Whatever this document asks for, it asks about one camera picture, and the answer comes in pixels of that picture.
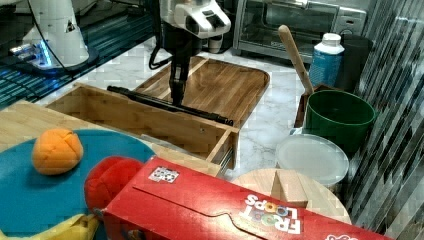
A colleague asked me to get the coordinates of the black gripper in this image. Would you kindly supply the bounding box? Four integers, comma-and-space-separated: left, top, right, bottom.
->
163, 23, 202, 106

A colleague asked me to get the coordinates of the wooden drawer with black handle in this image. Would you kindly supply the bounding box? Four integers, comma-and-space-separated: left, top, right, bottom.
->
47, 83, 238, 171

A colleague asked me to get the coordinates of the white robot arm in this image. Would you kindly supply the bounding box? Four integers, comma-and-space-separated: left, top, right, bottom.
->
158, 0, 231, 105

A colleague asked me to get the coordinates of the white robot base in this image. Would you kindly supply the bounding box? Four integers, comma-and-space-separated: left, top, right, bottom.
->
9, 0, 98, 74

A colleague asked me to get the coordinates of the large wooden cutting board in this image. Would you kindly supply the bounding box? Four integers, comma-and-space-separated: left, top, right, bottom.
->
135, 57, 270, 129

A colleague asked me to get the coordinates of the stainless toaster oven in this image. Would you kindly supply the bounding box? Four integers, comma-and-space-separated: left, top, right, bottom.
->
233, 0, 368, 63

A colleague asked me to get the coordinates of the red Froot Loops cereal box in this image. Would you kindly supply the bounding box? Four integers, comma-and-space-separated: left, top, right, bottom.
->
103, 157, 392, 240

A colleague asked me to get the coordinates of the red plush apple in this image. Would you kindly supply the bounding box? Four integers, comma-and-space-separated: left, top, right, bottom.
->
84, 156, 144, 214

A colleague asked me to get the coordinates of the brown wooden utensil holder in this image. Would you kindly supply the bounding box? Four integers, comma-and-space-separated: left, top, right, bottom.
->
294, 84, 335, 128

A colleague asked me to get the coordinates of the orange plush fruit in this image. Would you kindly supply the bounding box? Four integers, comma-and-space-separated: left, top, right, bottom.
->
32, 128, 84, 175

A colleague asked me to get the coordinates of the blue white plastic bottle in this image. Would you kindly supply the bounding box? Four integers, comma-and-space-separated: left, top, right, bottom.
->
309, 33, 344, 86

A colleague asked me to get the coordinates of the glass jar with wooden lid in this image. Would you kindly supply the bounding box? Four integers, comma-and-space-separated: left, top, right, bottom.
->
233, 168, 351, 224

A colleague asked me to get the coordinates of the glass jar with clear lid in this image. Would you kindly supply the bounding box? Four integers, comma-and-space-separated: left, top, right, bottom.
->
276, 134, 349, 187

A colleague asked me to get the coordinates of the green mug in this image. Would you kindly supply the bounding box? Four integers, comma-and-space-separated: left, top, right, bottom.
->
303, 90, 377, 155

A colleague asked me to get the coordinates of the yellow plush banana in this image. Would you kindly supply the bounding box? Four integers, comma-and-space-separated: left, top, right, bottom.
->
0, 214, 100, 240

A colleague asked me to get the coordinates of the teal plate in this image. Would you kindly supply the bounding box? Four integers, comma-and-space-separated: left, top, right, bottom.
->
0, 129, 154, 237

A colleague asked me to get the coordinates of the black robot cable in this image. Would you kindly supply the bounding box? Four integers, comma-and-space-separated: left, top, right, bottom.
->
148, 0, 174, 71

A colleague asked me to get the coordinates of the wooden utensil handle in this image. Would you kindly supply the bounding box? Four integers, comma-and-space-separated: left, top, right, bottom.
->
278, 25, 314, 95

